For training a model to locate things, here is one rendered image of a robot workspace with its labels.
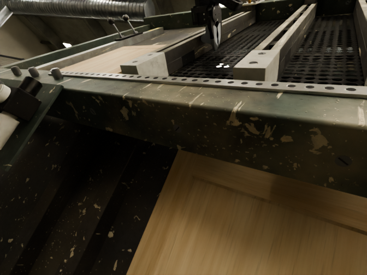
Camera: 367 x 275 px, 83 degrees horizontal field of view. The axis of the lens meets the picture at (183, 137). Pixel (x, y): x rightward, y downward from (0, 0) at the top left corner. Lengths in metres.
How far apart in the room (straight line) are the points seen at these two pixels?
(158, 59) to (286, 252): 0.56
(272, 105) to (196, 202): 0.32
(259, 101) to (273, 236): 0.29
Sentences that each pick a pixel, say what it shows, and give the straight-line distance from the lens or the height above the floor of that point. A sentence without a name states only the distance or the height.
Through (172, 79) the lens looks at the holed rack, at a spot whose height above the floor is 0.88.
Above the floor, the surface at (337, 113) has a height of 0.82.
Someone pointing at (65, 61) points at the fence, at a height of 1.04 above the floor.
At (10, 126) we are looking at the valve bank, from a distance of 0.63.
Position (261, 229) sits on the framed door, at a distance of 0.51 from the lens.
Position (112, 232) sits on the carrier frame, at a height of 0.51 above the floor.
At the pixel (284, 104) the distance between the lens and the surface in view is 0.34.
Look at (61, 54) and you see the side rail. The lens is 1.43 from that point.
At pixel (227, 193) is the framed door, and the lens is 0.53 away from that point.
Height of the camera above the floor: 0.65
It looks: 17 degrees up
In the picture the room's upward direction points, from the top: 23 degrees clockwise
